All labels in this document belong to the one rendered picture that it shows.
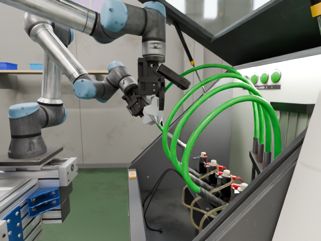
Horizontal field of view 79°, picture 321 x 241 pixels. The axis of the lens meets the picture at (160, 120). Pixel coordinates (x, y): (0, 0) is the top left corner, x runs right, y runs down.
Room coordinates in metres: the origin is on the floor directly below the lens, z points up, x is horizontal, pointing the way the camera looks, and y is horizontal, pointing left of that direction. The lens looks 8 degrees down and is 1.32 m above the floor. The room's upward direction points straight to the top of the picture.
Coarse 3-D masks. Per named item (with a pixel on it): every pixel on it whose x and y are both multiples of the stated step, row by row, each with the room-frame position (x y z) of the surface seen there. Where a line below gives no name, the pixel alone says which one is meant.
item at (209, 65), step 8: (208, 64) 0.73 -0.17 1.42; (216, 64) 0.72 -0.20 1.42; (184, 72) 0.75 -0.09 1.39; (232, 72) 0.71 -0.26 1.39; (168, 88) 0.76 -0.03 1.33; (256, 104) 0.69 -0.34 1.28; (256, 112) 0.69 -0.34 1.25; (256, 120) 0.69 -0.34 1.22; (160, 128) 0.76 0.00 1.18; (256, 128) 0.69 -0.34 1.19; (256, 136) 0.69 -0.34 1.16
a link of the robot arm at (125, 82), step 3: (126, 78) 0.84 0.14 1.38; (129, 78) 0.84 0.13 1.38; (132, 78) 0.85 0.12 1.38; (120, 81) 0.84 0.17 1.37; (123, 81) 0.84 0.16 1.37; (126, 81) 0.84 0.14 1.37; (129, 81) 0.83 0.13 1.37; (132, 81) 0.84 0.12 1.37; (135, 81) 0.85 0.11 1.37; (120, 84) 0.84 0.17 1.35; (123, 84) 0.84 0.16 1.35; (126, 84) 0.83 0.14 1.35; (129, 84) 0.83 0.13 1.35; (120, 87) 0.85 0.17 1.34; (123, 87) 0.83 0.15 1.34; (126, 87) 0.83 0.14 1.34; (123, 90) 0.84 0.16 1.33
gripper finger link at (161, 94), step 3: (162, 84) 0.62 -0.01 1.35; (162, 87) 0.62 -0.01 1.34; (162, 90) 0.60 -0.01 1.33; (159, 93) 0.61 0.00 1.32; (162, 93) 0.60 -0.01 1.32; (159, 96) 0.61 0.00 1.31; (162, 96) 0.60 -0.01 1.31; (159, 99) 0.61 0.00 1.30; (162, 99) 0.61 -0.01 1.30; (159, 102) 0.61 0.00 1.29; (162, 102) 0.60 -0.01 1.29; (159, 105) 0.61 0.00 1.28; (162, 105) 0.61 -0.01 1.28; (159, 108) 0.61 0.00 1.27; (162, 108) 0.61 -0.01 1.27
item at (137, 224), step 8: (128, 176) 0.83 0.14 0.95; (136, 176) 0.83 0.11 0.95; (128, 184) 0.76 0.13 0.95; (136, 184) 0.76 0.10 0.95; (128, 192) 0.69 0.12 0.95; (136, 192) 0.69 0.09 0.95; (128, 200) 0.70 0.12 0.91; (136, 200) 0.63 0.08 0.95; (136, 208) 0.59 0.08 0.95; (136, 216) 0.55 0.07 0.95; (136, 224) 0.51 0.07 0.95; (144, 224) 0.51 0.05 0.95; (136, 232) 0.48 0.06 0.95; (144, 232) 0.48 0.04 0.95; (136, 240) 0.45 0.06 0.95; (144, 240) 0.45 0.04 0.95
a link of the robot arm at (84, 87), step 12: (24, 24) 0.83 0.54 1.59; (36, 24) 0.81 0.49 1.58; (48, 24) 0.85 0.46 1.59; (36, 36) 0.82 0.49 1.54; (48, 36) 0.82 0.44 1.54; (48, 48) 0.80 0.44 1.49; (60, 48) 0.81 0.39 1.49; (60, 60) 0.79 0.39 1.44; (72, 60) 0.80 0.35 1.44; (72, 72) 0.78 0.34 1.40; (84, 72) 0.79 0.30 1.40; (84, 84) 0.74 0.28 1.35; (96, 84) 0.79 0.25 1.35; (84, 96) 0.74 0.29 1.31; (96, 96) 0.80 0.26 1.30
